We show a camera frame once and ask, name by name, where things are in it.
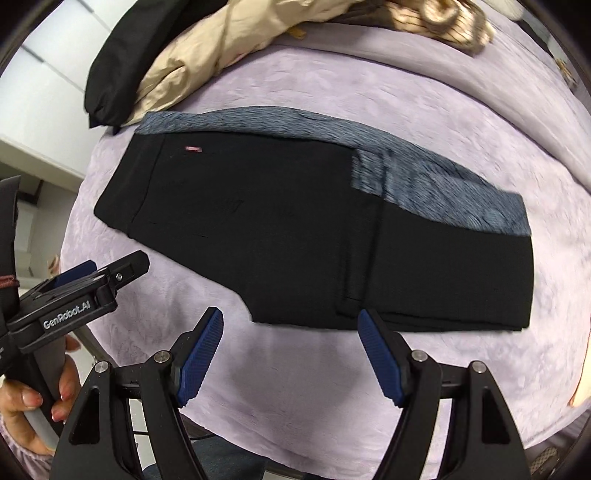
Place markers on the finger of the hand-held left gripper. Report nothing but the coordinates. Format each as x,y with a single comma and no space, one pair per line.
131,267
76,272

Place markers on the black pants with blue stripes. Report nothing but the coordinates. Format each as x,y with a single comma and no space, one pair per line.
286,230

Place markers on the lilac plush blanket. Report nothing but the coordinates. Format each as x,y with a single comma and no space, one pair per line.
323,83

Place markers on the beige jacket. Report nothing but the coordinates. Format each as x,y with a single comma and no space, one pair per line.
207,50

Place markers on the person's left hand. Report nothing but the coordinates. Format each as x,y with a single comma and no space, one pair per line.
18,401

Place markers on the black jacket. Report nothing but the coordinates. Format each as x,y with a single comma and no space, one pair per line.
124,60

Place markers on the person's legs in jeans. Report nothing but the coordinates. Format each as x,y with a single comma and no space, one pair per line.
221,457

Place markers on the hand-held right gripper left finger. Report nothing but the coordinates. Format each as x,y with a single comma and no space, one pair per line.
198,357

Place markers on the person's left forearm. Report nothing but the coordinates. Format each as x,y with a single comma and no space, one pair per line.
23,461

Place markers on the brown plaid cloth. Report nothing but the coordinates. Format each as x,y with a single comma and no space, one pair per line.
443,23

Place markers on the white wardrobe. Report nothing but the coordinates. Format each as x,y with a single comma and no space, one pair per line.
46,101

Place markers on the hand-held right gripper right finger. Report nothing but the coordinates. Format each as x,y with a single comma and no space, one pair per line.
381,357

